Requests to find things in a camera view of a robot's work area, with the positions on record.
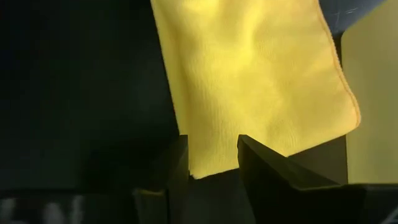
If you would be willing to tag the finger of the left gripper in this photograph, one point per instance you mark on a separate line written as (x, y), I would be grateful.
(178, 186)
(273, 186)

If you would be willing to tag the yellow microfiber towel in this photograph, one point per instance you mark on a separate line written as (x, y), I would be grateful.
(255, 77)

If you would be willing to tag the translucent yellow plastic bin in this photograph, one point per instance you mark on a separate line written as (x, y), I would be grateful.
(373, 109)

